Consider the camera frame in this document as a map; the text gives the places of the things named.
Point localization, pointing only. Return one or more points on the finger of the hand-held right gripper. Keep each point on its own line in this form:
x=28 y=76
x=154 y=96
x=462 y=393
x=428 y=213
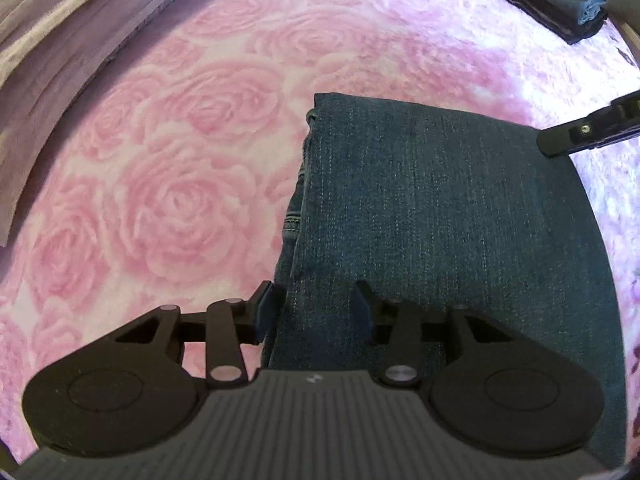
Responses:
x=590 y=127

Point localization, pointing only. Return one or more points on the pink rose blanket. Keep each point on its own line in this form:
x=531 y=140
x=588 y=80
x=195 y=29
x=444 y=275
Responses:
x=175 y=185

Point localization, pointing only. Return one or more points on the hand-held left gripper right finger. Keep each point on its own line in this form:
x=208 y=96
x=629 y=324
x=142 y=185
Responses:
x=362 y=315

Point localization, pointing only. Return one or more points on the folded black garment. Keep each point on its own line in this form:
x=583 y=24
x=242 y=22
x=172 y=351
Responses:
x=575 y=34

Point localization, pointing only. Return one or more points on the white striped quilt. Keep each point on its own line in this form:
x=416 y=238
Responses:
x=60 y=35

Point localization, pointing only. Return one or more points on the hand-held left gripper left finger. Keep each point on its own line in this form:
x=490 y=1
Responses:
x=267 y=315

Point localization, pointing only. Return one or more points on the blue denim jeans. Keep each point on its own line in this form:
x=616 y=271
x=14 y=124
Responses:
x=440 y=210

